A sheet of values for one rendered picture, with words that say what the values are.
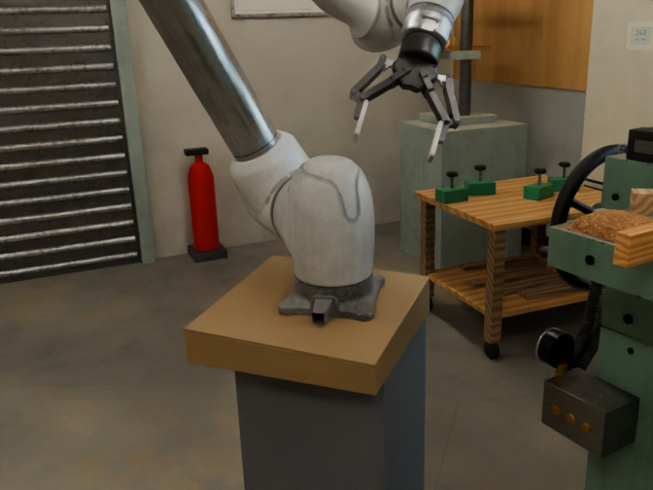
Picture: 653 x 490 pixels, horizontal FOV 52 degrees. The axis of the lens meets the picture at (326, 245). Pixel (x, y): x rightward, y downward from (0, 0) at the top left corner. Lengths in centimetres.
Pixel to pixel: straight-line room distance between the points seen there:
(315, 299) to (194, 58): 49
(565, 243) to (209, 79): 69
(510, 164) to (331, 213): 235
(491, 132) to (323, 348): 235
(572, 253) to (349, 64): 312
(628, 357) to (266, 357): 59
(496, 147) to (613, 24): 82
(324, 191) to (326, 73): 279
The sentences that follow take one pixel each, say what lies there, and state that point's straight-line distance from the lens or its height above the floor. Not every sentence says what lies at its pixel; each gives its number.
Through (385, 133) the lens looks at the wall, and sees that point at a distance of 414.
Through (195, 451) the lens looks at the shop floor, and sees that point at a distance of 212.
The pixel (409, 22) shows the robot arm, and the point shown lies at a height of 118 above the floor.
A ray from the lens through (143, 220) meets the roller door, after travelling 371.
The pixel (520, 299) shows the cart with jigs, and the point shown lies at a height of 18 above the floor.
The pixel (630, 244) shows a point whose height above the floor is 93.
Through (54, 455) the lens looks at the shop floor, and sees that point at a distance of 224.
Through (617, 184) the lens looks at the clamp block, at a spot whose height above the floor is 92.
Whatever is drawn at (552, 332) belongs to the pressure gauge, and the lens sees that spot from 118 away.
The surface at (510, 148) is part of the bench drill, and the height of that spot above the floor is 59.
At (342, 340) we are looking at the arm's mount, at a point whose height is 66.
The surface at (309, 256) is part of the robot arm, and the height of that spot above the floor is 79.
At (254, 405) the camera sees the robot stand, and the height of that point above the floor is 49.
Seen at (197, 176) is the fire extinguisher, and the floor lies 46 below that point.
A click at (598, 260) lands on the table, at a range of 97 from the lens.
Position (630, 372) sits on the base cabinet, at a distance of 116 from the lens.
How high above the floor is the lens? 118
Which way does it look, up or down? 18 degrees down
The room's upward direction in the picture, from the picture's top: 2 degrees counter-clockwise
